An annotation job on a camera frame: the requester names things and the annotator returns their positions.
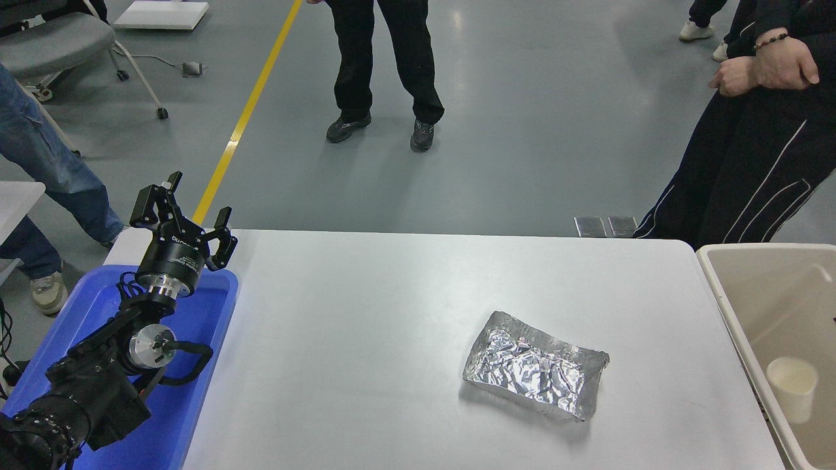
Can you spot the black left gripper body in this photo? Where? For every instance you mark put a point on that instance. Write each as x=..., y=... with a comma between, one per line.
x=173, y=258

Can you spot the white paper cup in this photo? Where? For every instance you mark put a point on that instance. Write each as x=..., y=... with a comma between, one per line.
x=793, y=388

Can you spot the large pale dustbin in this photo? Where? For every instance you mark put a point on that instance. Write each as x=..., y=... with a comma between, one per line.
x=757, y=287

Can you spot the person's bare hand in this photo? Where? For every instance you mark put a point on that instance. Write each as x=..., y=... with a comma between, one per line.
x=738, y=77

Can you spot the person's braceleted hand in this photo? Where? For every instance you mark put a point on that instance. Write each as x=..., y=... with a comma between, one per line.
x=787, y=65

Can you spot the blue plastic tray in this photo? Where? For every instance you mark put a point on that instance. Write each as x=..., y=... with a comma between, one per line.
x=196, y=326

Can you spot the person in jeans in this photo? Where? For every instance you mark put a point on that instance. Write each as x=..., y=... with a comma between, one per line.
x=46, y=163

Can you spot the small white side table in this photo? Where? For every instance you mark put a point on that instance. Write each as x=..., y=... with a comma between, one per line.
x=16, y=199

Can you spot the grey foot pedal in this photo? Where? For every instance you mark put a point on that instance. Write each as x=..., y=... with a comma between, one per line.
x=192, y=68

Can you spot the white flat board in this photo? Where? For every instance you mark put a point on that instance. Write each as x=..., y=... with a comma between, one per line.
x=163, y=13

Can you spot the grey office chair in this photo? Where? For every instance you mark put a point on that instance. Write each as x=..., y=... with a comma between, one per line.
x=52, y=39

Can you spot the person with dark shoes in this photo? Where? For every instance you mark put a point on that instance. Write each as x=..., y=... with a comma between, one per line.
x=356, y=59

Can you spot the crumpled silver foil tray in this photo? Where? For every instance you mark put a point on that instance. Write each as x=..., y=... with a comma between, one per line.
x=532, y=365

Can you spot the metal floor socket plate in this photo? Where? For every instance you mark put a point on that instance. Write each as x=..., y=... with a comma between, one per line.
x=624, y=226
x=590, y=226

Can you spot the person with white shoes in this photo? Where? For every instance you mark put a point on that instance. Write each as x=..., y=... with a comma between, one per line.
x=695, y=29

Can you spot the person in striped black trousers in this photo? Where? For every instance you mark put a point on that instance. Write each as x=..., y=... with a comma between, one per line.
x=751, y=176

